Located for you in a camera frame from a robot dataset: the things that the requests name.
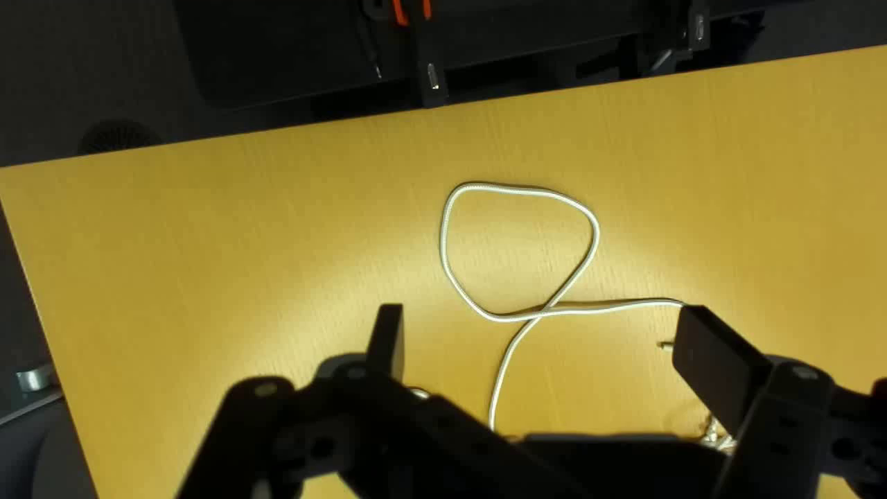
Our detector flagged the white braided rope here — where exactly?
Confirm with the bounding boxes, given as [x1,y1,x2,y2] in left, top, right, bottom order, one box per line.
[436,181,736,458]

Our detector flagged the orange handled black clamp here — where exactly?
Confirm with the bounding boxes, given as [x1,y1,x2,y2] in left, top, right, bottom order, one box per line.
[386,0,454,109]

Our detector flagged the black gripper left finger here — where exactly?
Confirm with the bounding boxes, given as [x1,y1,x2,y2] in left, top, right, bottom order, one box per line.
[174,301,593,499]

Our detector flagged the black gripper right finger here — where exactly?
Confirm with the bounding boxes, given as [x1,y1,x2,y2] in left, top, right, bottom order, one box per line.
[668,301,887,499]

